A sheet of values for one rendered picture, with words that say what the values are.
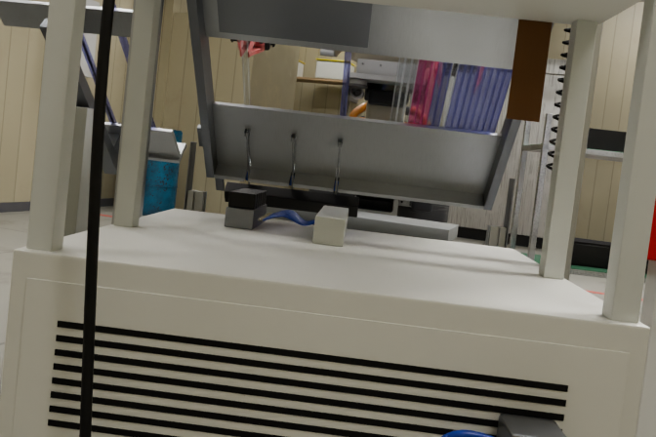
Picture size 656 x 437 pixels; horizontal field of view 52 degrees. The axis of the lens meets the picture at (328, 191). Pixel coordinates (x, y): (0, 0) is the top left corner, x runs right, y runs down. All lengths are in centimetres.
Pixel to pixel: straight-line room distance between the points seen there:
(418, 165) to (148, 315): 98
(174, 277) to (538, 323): 40
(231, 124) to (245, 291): 90
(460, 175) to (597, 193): 793
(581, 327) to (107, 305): 51
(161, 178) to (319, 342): 604
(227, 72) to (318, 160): 578
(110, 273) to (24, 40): 555
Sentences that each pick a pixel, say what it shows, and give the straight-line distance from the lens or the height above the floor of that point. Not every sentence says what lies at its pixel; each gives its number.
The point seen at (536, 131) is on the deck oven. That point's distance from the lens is 805.
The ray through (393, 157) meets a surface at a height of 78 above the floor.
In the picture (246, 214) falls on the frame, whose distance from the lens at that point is 118.
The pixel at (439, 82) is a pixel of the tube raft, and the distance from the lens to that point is 148.
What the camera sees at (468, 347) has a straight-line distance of 76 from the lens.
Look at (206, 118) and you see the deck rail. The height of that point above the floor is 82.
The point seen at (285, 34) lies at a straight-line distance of 139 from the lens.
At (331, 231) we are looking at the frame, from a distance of 109.
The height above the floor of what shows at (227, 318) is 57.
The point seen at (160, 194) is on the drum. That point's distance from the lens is 676.
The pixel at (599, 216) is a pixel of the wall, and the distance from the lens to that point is 956.
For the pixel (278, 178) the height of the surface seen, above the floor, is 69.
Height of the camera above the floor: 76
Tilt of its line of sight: 3 degrees down
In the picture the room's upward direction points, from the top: 7 degrees clockwise
